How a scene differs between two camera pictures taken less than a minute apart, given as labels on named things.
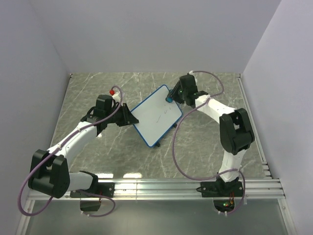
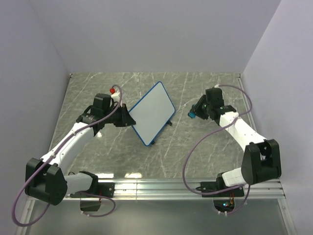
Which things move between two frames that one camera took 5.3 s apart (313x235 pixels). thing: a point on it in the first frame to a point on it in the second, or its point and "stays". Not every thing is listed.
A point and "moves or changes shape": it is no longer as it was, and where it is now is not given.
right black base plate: [221, 188] stays
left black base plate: [104, 188] stays
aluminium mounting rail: [215, 189] stays
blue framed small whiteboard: [156, 116] moves or changes shape
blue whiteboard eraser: [169, 99] to [191, 114]
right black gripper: [173, 93] to [202, 100]
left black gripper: [128, 118] stays
